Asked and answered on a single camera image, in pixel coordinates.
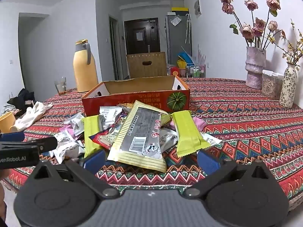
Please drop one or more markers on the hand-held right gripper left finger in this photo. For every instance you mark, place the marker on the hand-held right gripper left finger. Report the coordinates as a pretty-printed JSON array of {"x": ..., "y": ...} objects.
[{"x": 94, "y": 159}]

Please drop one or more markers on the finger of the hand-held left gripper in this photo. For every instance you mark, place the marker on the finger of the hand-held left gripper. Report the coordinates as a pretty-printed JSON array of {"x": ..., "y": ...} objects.
[
  {"x": 47, "y": 144},
  {"x": 11, "y": 136}
]

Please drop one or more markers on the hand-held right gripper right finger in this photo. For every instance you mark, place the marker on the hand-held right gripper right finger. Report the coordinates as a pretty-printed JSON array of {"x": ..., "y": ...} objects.
[{"x": 208, "y": 159}]

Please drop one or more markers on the pile of small snack packets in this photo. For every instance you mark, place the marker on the pile of small snack packets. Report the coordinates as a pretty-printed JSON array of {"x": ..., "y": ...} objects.
[{"x": 66, "y": 146}]

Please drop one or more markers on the green snack packet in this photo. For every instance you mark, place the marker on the green snack packet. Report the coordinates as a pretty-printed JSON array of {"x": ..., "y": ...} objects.
[
  {"x": 91, "y": 132},
  {"x": 187, "y": 132}
]

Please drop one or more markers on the pink snack packet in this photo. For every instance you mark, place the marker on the pink snack packet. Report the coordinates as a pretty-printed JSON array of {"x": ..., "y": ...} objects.
[{"x": 200, "y": 124}]

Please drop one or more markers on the large striped yellow snack packet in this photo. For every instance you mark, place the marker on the large striped yellow snack packet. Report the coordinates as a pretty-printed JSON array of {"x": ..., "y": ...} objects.
[{"x": 139, "y": 134}]

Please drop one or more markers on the red cardboard box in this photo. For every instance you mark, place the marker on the red cardboard box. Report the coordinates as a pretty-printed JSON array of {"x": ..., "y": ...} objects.
[{"x": 142, "y": 99}]

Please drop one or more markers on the person's left forearm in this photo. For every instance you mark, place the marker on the person's left forearm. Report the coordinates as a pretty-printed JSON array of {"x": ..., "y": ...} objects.
[{"x": 2, "y": 189}]

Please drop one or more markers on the yellow cup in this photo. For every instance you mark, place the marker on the yellow cup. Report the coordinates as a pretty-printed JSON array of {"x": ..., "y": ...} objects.
[{"x": 7, "y": 121}]

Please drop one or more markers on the white cloth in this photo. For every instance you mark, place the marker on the white cloth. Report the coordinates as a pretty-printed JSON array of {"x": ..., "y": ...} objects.
[{"x": 30, "y": 115}]

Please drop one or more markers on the dark clothing pile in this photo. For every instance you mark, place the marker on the dark clothing pile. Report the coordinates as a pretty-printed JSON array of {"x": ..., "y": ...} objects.
[{"x": 23, "y": 97}]

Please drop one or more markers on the glass cup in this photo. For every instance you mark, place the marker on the glass cup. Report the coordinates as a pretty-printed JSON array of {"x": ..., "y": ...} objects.
[{"x": 61, "y": 86}]

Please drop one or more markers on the yellow thermos jug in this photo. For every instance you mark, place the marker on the yellow thermos jug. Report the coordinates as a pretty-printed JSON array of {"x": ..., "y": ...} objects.
[{"x": 85, "y": 71}]

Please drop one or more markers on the red round tin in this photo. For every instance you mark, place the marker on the red round tin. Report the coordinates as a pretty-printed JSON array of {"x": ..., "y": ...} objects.
[{"x": 174, "y": 71}]

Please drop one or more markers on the clear container of seeds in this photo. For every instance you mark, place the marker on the clear container of seeds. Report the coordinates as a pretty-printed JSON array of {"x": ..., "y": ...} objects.
[{"x": 271, "y": 85}]

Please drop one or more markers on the yellow plastic item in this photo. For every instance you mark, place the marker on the yellow plastic item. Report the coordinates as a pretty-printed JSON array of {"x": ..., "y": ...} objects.
[{"x": 181, "y": 64}]

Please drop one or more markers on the brown cardboard box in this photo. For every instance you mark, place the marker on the brown cardboard box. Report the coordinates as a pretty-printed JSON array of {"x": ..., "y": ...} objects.
[{"x": 142, "y": 72}]

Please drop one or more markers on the pink ceramic vase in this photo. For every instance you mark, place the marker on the pink ceramic vase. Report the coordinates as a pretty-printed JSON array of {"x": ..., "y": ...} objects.
[{"x": 255, "y": 71}]

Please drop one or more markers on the blue plastic dustpan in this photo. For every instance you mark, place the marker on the blue plastic dustpan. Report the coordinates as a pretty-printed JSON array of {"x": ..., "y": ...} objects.
[{"x": 185, "y": 56}]

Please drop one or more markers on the floral patterned vase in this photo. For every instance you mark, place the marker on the floral patterned vase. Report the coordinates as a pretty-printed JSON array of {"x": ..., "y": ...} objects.
[{"x": 288, "y": 87}]

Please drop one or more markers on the grey interior door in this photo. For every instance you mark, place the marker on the grey interior door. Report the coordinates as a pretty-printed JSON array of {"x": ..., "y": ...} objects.
[{"x": 113, "y": 52}]

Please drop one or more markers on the grey refrigerator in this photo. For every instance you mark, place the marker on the grey refrigerator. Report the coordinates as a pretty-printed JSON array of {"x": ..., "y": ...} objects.
[{"x": 175, "y": 40}]

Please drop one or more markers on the white paper notice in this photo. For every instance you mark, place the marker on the white paper notice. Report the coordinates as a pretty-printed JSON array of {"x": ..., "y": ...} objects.
[{"x": 139, "y": 36}]

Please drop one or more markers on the white folded umbrella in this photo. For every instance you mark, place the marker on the white folded umbrella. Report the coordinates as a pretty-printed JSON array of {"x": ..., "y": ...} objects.
[{"x": 188, "y": 28}]

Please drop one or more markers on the dark entrance door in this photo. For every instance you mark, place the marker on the dark entrance door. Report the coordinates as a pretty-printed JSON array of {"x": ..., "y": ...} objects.
[{"x": 151, "y": 37}]

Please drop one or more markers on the dried pink roses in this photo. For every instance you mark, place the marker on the dried pink roses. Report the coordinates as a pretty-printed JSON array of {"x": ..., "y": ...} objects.
[{"x": 247, "y": 30}]

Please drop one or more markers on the yellow flower branches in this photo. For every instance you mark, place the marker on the yellow flower branches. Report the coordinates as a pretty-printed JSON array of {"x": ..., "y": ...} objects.
[{"x": 290, "y": 51}]

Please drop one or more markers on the yellow box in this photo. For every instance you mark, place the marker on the yellow box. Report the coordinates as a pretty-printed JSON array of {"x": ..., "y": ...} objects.
[{"x": 180, "y": 9}]

